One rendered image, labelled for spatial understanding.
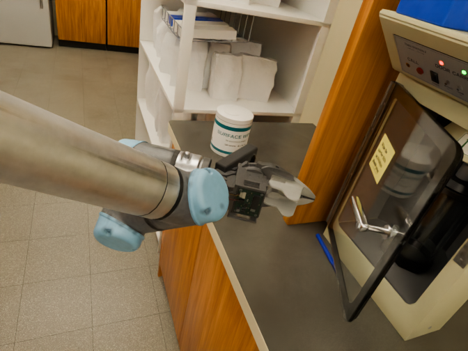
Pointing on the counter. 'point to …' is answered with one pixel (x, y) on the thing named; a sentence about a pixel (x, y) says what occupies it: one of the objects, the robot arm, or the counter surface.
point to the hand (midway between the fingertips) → (307, 194)
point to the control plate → (449, 69)
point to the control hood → (420, 30)
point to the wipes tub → (230, 129)
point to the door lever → (366, 219)
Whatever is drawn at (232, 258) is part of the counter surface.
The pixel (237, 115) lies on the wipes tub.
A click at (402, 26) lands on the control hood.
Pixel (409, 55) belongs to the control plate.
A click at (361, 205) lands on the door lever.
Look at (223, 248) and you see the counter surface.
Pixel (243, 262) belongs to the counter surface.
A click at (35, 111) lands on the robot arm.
